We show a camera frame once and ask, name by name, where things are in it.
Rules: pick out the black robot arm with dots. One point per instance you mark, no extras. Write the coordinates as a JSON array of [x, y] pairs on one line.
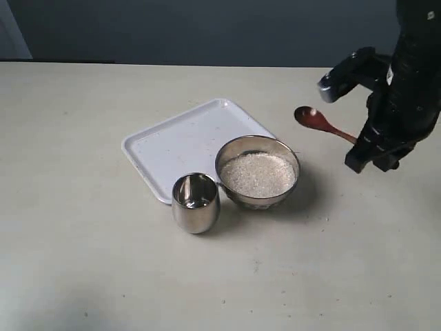
[[416, 58]]

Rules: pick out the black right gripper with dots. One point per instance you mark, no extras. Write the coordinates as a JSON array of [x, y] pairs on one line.
[[398, 113]]

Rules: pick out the white plastic tray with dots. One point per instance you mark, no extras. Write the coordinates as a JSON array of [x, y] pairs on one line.
[[186, 143]]

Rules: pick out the dark red wooden spoon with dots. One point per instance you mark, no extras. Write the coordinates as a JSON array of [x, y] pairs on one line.
[[312, 118]]

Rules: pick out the steel bowl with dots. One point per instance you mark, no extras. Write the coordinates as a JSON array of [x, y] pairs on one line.
[[250, 144]]

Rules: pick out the small steel cup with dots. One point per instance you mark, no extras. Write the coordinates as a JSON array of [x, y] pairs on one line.
[[195, 202]]

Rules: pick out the white rice grains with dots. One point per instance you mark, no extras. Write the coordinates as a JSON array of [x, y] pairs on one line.
[[258, 175]]

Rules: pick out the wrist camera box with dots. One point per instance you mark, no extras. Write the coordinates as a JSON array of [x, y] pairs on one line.
[[363, 67]]

